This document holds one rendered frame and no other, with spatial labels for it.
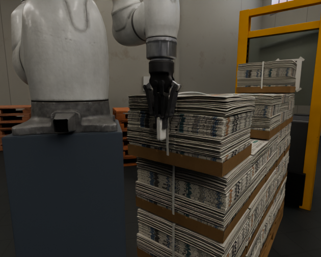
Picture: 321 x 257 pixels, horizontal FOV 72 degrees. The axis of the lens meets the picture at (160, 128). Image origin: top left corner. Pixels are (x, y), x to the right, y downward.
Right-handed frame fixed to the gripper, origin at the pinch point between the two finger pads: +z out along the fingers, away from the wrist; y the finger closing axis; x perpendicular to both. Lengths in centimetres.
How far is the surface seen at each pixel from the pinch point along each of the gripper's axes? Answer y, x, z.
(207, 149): -14.3, -3.0, 4.9
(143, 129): 10.5, -3.4, 1.7
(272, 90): -8, -124, -12
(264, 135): -16, -65, 11
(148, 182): 12.4, -7.8, 23.8
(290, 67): -17, -125, -28
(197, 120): -10.7, -3.5, -3.0
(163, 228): 4.6, -7.6, 40.1
